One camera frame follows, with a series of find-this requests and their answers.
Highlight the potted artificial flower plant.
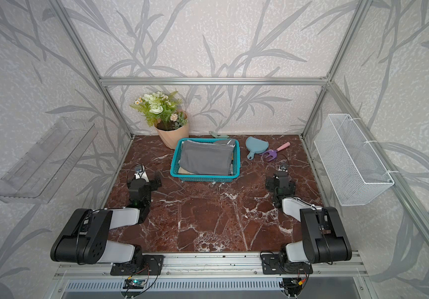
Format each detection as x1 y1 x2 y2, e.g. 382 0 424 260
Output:
130 91 189 150

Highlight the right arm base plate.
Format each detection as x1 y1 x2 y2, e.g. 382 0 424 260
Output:
260 252 313 275

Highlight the beige grey striped pillowcase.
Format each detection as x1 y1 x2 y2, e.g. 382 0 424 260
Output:
178 167 193 175

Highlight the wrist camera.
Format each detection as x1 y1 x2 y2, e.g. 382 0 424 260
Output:
277 163 289 173
134 164 149 182

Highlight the plain grey pillowcase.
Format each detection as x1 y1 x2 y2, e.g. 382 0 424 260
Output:
179 139 236 176

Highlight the teal plastic basket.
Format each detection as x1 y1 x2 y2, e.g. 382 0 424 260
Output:
170 138 241 183

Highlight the controller board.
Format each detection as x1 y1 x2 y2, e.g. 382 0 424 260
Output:
122 279 146 290
279 278 307 292

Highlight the pink handled brush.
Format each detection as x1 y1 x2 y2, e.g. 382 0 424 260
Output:
276 142 290 152

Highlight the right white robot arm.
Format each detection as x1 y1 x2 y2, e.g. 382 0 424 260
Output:
265 170 352 266

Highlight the right controller board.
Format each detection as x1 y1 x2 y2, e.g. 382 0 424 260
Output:
279 278 307 292

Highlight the aluminium front rail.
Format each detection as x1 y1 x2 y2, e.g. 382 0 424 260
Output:
53 251 368 280

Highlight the clear acrylic wall shelf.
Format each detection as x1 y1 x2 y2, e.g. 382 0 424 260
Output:
0 117 98 204

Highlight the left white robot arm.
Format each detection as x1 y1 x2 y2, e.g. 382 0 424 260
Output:
50 166 162 267

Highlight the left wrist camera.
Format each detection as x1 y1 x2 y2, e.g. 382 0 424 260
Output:
134 164 149 182

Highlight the white wire wall basket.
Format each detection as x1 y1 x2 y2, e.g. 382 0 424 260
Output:
314 113 394 206

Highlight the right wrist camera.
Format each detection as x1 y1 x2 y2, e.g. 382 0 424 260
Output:
277 163 289 173

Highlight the left controller board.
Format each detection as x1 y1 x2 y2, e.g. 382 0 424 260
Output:
122 279 146 290

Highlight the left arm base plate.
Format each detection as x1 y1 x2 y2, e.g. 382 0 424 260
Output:
110 254 165 276

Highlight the light blue dustpan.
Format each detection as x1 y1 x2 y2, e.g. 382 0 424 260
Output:
245 137 269 160

